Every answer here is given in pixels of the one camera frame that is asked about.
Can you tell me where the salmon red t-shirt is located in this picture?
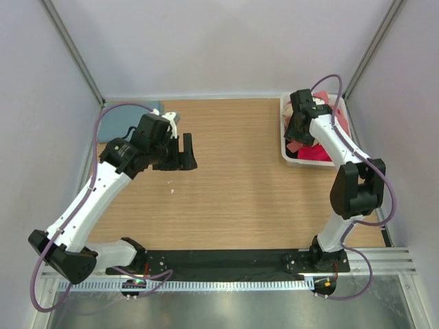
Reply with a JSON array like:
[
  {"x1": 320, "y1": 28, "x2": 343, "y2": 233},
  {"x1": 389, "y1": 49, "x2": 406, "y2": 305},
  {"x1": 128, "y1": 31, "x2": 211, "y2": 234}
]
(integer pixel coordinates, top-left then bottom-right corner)
[{"x1": 285, "y1": 90, "x2": 351, "y2": 154}]

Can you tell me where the black garment in basket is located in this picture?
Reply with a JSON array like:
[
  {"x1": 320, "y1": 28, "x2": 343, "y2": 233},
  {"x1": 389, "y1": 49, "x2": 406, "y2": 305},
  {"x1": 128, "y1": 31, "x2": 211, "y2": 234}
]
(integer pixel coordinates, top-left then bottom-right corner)
[{"x1": 285, "y1": 139, "x2": 302, "y2": 158}]

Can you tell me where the aluminium frame post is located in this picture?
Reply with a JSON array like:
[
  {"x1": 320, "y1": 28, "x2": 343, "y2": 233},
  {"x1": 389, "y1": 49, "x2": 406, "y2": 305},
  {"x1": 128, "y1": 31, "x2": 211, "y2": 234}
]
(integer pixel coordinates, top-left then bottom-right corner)
[
  {"x1": 40, "y1": 0, "x2": 105, "y2": 108},
  {"x1": 344, "y1": 0, "x2": 407, "y2": 101}
]

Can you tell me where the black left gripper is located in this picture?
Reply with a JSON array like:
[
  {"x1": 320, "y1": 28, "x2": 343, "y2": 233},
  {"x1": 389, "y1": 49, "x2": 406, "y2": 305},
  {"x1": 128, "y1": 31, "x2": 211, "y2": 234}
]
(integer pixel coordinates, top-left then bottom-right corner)
[{"x1": 149, "y1": 133, "x2": 197, "y2": 171}]

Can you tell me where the right aluminium frame post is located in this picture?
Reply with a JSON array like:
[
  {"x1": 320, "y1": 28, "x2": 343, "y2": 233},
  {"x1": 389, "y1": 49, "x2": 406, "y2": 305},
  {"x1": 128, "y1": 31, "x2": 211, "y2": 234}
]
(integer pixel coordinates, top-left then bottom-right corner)
[{"x1": 344, "y1": 0, "x2": 407, "y2": 101}]

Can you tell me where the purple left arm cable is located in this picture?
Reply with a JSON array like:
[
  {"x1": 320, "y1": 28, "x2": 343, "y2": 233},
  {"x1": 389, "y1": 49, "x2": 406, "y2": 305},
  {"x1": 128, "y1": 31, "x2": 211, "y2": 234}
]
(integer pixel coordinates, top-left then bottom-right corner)
[{"x1": 29, "y1": 103, "x2": 174, "y2": 313}]

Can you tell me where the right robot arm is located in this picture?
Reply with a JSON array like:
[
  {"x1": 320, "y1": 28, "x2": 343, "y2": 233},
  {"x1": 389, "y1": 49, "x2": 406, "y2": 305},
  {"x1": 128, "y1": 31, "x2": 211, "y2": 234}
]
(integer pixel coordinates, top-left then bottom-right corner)
[{"x1": 284, "y1": 89, "x2": 385, "y2": 271}]

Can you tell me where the left aluminium frame post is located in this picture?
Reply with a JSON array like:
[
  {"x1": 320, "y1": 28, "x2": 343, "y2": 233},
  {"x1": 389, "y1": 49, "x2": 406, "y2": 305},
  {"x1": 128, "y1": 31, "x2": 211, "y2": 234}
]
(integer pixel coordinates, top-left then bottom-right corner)
[{"x1": 40, "y1": 0, "x2": 105, "y2": 108}]

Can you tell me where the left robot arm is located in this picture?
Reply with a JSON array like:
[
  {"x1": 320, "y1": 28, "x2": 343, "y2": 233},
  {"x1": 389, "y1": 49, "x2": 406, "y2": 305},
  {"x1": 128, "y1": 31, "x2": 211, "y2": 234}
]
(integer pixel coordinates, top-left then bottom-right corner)
[{"x1": 28, "y1": 112, "x2": 198, "y2": 284}]

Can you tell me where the perforated cable duct strip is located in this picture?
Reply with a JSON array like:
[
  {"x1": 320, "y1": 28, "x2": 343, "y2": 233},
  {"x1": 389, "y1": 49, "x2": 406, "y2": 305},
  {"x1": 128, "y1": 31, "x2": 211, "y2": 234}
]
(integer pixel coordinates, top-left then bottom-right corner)
[{"x1": 71, "y1": 278, "x2": 314, "y2": 292}]

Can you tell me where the white plastic laundry basket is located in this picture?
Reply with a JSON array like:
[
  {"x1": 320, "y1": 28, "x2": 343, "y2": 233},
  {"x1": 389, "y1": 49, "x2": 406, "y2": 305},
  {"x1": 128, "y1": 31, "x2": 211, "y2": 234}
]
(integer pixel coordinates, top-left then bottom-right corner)
[{"x1": 279, "y1": 93, "x2": 351, "y2": 169}]

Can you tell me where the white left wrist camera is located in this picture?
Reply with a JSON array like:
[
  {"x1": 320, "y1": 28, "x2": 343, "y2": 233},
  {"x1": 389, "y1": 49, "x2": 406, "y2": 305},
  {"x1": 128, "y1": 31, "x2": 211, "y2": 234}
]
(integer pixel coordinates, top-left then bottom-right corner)
[{"x1": 161, "y1": 112, "x2": 180, "y2": 139}]

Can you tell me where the beige t-shirt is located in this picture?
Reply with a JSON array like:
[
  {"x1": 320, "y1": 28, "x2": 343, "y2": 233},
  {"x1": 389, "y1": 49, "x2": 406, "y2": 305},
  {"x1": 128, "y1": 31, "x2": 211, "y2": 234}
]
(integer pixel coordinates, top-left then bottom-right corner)
[{"x1": 282, "y1": 97, "x2": 325, "y2": 127}]

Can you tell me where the folded blue-grey t-shirt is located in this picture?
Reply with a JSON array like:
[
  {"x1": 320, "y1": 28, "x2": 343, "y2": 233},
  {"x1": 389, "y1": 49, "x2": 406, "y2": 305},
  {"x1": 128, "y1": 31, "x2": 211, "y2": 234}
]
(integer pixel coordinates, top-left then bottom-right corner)
[{"x1": 97, "y1": 101, "x2": 164, "y2": 143}]

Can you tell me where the magenta pink t-shirt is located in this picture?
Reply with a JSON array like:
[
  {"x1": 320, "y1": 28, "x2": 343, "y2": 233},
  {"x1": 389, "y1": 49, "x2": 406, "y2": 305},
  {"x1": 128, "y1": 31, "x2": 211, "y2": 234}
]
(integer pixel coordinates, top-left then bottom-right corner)
[{"x1": 298, "y1": 144, "x2": 331, "y2": 162}]

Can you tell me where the aluminium front rail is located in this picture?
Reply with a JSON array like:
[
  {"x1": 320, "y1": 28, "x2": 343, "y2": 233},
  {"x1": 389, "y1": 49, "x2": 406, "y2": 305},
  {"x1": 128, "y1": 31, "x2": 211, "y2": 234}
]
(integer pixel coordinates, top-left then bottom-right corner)
[{"x1": 40, "y1": 247, "x2": 418, "y2": 279}]

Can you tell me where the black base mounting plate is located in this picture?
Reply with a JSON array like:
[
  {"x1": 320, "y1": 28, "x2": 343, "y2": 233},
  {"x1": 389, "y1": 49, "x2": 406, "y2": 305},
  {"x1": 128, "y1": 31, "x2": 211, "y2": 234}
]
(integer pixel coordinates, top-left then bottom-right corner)
[{"x1": 105, "y1": 249, "x2": 351, "y2": 282}]

